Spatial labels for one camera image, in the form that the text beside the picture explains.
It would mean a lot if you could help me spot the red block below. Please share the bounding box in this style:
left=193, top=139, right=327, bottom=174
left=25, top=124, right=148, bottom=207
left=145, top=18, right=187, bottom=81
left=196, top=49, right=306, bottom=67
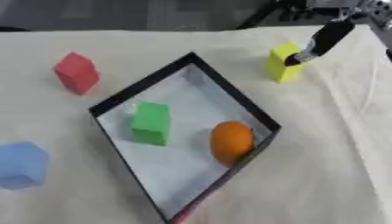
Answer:
left=52, top=52, right=102, bottom=96

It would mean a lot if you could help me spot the black box with white inside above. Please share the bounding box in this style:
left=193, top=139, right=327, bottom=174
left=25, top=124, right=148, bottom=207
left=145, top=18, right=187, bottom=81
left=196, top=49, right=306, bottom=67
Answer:
left=87, top=52, right=284, bottom=224

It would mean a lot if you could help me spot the orange toy fruit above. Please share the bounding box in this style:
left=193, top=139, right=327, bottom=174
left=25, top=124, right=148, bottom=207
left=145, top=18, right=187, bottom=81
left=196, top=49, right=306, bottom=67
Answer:
left=208, top=121, right=256, bottom=168

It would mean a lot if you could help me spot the blue block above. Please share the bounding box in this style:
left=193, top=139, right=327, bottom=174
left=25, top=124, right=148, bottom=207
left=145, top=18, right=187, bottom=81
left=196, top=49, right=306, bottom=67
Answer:
left=0, top=141, right=51, bottom=191

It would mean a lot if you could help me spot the green block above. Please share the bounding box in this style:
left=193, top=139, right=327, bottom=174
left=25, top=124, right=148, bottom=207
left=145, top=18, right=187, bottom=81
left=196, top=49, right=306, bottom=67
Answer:
left=129, top=101, right=172, bottom=147

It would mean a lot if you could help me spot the yellow block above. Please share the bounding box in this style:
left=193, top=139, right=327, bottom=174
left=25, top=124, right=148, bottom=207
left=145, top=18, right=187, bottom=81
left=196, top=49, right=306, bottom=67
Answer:
left=263, top=41, right=306, bottom=84

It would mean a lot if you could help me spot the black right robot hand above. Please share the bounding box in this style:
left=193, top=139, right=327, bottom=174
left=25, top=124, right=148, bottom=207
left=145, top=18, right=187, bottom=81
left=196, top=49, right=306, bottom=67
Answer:
left=283, top=18, right=357, bottom=67

